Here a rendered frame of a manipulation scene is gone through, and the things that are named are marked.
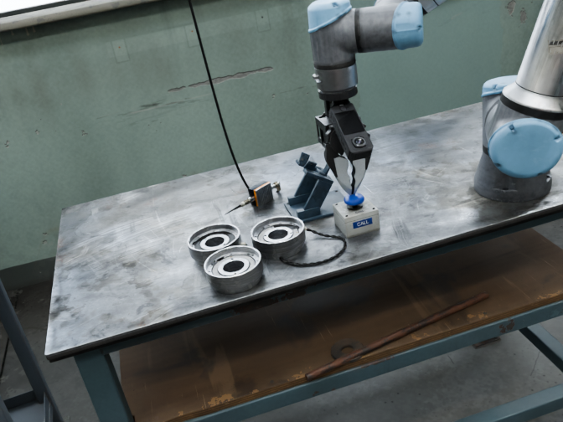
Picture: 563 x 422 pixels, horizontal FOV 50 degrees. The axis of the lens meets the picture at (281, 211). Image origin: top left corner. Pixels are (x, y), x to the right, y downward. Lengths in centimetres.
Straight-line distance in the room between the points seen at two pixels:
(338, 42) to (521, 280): 72
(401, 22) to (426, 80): 202
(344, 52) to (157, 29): 165
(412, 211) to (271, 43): 162
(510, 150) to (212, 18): 180
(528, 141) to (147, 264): 74
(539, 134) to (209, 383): 79
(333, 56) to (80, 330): 64
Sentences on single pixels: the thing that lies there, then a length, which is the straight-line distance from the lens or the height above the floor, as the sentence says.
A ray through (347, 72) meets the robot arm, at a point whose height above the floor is 112.
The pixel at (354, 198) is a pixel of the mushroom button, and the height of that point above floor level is 87.
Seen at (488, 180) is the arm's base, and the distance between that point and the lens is 129.
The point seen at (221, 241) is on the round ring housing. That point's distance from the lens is 122.
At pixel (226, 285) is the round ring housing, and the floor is 83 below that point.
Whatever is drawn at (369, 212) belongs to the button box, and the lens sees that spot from 118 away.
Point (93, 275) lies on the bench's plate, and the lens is 127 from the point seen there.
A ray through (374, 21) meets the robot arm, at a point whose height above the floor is 120.
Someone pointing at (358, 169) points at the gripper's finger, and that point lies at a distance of 117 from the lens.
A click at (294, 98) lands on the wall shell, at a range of 283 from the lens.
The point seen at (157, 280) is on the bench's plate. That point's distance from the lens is 119.
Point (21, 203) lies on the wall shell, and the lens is 288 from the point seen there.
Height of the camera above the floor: 141
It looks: 27 degrees down
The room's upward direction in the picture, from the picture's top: 10 degrees counter-clockwise
